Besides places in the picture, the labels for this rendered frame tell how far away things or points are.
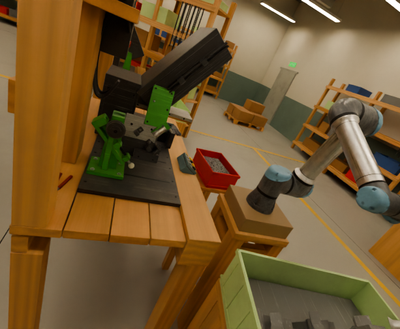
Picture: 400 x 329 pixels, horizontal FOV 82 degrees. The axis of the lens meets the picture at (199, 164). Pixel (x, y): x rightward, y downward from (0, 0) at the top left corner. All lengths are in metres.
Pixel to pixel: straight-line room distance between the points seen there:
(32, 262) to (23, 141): 0.44
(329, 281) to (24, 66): 1.20
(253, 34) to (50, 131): 10.75
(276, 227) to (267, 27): 10.58
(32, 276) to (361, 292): 1.27
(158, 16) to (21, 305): 4.13
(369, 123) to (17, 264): 1.36
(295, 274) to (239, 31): 10.35
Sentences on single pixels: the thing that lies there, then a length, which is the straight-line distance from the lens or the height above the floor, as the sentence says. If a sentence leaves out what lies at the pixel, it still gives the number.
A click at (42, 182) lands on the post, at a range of 0.75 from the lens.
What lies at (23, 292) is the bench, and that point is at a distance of 1.13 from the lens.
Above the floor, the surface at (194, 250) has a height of 0.84.
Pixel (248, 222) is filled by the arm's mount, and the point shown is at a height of 0.91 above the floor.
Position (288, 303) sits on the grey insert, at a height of 0.85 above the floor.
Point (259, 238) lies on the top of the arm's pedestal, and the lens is 1.21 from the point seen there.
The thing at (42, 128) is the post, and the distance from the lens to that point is 0.67.
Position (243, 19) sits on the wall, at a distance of 10.98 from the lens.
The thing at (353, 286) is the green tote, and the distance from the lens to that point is 1.25.
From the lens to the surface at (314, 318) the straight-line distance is 0.81.
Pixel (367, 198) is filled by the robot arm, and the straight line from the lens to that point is 0.85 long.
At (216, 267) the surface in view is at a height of 0.60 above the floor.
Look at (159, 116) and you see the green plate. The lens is 1.28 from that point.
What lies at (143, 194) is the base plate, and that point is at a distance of 1.02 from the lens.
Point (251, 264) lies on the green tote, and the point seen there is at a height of 0.91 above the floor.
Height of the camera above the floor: 1.50
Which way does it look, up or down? 24 degrees down
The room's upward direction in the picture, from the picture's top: 23 degrees clockwise
